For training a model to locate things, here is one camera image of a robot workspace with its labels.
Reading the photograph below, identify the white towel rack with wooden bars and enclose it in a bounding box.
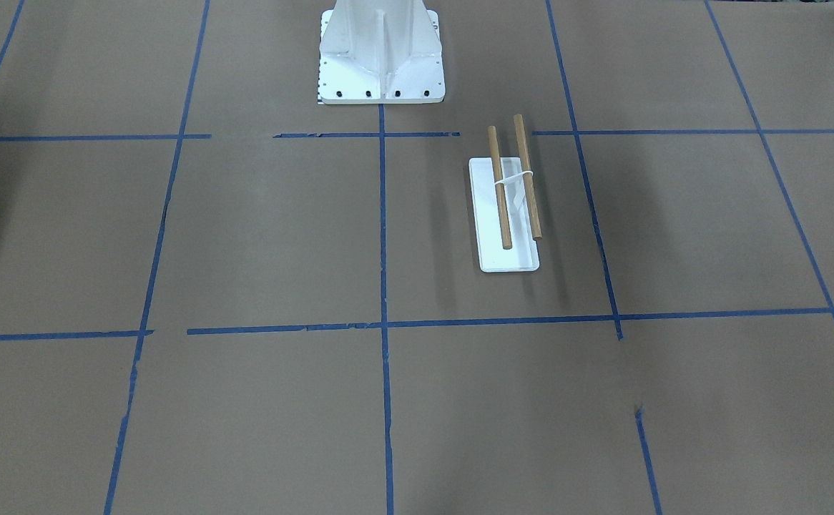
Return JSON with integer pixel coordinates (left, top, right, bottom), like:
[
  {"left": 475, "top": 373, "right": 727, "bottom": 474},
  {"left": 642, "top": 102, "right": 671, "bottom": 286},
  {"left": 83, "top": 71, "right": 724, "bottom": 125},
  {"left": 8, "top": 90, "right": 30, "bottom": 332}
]
[{"left": 467, "top": 114, "right": 544, "bottom": 274}]

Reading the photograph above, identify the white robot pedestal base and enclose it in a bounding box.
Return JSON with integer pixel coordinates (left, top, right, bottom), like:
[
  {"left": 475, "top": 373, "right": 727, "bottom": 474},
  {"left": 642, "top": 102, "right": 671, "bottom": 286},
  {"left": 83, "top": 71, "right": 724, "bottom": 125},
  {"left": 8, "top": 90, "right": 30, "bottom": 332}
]
[{"left": 317, "top": 1, "right": 446, "bottom": 105}]

